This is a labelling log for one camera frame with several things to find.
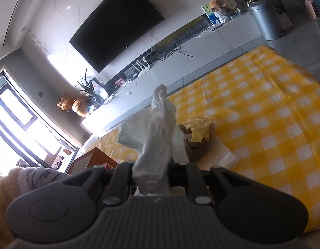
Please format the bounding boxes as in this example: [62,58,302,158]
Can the orange acorn shaped jar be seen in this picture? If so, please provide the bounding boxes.
[72,97,89,117]

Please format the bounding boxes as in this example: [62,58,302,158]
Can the small pink photo frame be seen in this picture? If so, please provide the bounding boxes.
[115,78,126,87]

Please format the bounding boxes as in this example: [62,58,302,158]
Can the brown plush toy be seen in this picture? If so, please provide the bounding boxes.
[179,124,206,163]

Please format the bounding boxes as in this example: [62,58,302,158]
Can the green plant in glass vase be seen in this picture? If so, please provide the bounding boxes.
[78,69,105,111]

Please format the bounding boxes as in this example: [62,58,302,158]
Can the white wifi router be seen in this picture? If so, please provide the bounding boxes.
[132,56,150,77]

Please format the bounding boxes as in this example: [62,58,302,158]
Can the orange open storage box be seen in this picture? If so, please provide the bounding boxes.
[67,148,118,175]

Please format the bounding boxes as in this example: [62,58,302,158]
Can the black wall television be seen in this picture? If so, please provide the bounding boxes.
[69,0,165,73]

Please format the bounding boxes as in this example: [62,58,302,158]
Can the teddy bear on console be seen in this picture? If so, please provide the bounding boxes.
[208,0,230,24]

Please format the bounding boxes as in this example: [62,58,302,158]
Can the pink small stool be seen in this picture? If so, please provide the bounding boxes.
[305,0,320,20]

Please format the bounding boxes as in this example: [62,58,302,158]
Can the white tissue cloth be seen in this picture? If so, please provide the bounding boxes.
[118,84,189,196]

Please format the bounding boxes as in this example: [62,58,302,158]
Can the yellow cleaning cloth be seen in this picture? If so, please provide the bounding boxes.
[184,117,211,143]

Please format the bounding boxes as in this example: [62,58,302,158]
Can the woven basket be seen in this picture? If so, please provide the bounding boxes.
[274,9,293,31]

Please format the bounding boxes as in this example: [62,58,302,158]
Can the yellow checkered tablecloth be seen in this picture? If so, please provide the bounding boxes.
[83,45,320,234]

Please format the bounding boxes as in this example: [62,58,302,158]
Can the green picture book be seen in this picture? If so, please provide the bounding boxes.
[201,0,241,25]

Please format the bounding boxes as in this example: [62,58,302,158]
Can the white marble TV console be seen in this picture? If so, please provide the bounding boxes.
[81,13,261,135]

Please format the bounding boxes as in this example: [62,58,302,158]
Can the dried yellow flowers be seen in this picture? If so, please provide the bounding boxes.
[56,95,75,112]

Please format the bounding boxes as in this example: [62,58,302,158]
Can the grey metal trash bin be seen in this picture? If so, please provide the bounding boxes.
[248,0,282,41]

